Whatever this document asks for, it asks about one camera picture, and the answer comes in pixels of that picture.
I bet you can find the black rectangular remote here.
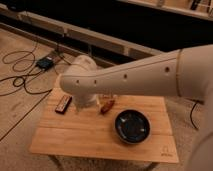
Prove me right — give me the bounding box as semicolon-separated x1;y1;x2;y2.
55;95;72;114

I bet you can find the black cable at right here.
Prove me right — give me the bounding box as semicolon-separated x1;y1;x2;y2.
189;100;201;130

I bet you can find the black floor cable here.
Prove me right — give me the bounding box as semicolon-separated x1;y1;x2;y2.
0;41;73;141

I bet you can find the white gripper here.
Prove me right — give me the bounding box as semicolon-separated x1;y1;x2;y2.
73;94;97;111

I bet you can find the long wooden shelf beam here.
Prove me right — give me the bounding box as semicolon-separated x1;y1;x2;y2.
0;4;161;59

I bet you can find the wooden table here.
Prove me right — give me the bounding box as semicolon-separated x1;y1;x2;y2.
30;85;179;163

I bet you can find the brown sausage shaped item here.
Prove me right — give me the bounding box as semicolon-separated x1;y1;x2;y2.
100;100;115;114

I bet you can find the dark blue round bowl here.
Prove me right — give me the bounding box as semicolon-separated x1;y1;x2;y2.
114;109;150;144

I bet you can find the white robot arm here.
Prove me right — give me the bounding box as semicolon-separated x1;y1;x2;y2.
60;44;213;171

